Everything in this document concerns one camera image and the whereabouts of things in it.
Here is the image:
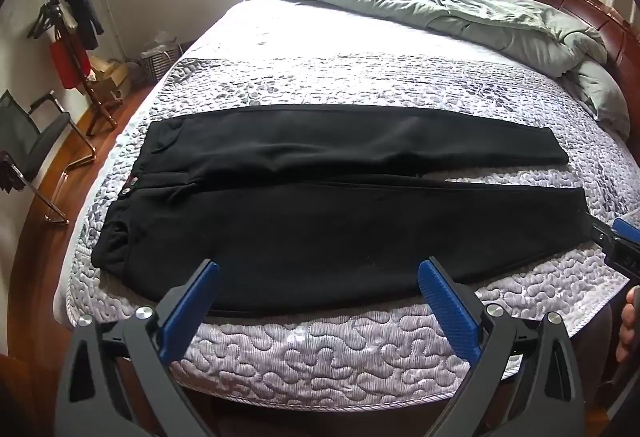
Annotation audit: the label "person's right hand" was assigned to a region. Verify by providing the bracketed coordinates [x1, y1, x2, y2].
[615, 286, 640, 364]

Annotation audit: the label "grey quilted bed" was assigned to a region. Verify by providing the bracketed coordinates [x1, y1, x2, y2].
[65, 0, 640, 407]

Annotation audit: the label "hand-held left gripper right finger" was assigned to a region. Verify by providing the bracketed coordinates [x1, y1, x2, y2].
[417, 256, 587, 437]

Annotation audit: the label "pale green duvet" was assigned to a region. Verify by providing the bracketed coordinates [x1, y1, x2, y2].
[245, 0, 632, 138]

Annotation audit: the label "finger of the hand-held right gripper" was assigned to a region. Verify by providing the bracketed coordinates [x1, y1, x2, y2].
[584, 213, 640, 252]

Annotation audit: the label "dark wire basket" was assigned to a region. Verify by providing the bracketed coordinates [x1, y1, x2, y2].
[139, 42, 184, 86]

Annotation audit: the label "black pants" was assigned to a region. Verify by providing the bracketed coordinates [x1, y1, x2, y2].
[91, 106, 601, 318]

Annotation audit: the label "red-brown wooden headboard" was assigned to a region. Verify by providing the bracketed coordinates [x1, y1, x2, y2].
[515, 0, 640, 148]

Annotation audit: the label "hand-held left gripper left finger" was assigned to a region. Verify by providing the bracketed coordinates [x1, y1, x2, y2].
[55, 259, 221, 437]

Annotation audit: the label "black mesh office chair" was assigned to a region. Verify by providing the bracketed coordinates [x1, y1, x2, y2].
[0, 89, 97, 225]

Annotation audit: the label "cardboard box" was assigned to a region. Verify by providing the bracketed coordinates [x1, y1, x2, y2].
[86, 56, 135, 104]

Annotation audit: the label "red hanging garment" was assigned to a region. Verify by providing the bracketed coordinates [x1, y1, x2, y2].
[50, 36, 92, 90]

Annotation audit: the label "wooden coat rack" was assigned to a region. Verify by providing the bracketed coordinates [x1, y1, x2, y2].
[34, 0, 126, 138]

